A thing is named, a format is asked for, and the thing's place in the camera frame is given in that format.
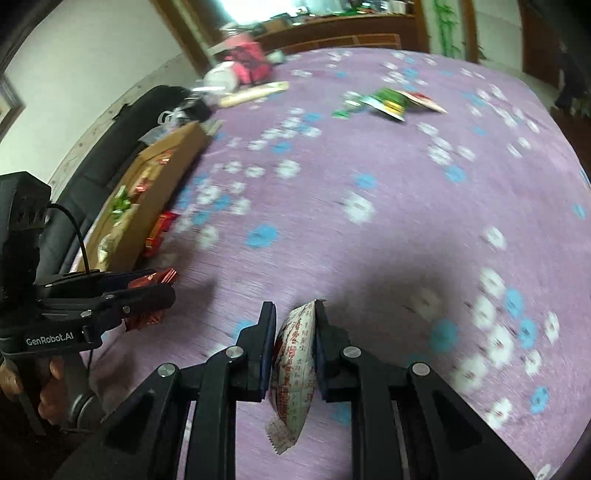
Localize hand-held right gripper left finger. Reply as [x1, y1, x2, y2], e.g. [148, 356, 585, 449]
[51, 301, 278, 480]

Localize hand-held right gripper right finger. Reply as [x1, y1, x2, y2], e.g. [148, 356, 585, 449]
[314, 300, 536, 480]

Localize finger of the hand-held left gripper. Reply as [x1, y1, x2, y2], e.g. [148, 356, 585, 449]
[34, 270, 155, 298]
[37, 282, 177, 333]

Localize dark red foil snack packet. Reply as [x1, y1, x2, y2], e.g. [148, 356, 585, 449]
[124, 268, 178, 332]
[131, 171, 153, 197]

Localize white and red snack packet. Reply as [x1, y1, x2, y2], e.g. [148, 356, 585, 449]
[264, 300, 324, 457]

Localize green foil snack packet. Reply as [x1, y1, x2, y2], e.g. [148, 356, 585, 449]
[111, 187, 132, 217]

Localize cardboard tray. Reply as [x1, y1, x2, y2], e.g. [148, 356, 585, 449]
[83, 121, 208, 273]

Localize small green snack packet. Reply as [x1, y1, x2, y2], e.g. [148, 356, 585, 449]
[332, 92, 370, 118]

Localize green pea snack packet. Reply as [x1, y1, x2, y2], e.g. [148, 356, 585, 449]
[362, 88, 409, 121]

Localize person's left hand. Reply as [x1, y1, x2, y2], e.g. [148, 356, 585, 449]
[0, 357, 68, 423]

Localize red and orange snack packet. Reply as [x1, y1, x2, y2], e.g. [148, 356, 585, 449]
[142, 211, 181, 258]

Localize black leather sofa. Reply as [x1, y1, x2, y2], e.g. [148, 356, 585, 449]
[41, 85, 195, 278]

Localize clear plastic bags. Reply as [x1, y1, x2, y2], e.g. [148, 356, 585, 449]
[139, 108, 195, 144]

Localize white round lid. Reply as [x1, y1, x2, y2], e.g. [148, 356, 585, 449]
[203, 62, 241, 90]

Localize cream squeeze tube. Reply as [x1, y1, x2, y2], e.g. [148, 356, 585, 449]
[219, 80, 291, 108]

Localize jar in pink knitted cover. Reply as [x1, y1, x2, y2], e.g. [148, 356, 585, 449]
[222, 39, 273, 86]

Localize white-edged red snack packet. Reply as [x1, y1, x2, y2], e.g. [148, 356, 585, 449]
[399, 90, 448, 114]

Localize brown wooden cabinet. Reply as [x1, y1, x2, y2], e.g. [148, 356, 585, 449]
[254, 14, 430, 54]

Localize brown wooden door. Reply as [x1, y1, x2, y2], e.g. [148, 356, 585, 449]
[519, 0, 561, 88]

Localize black cable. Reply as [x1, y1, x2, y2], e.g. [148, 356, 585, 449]
[46, 203, 93, 275]

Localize framed wall picture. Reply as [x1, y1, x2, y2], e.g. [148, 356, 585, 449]
[0, 76, 26, 139]

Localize green bamboo wall decal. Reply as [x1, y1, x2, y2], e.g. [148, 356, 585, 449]
[431, 0, 462, 58]

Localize dark coat on stair post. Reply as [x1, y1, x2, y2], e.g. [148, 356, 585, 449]
[554, 44, 585, 112]

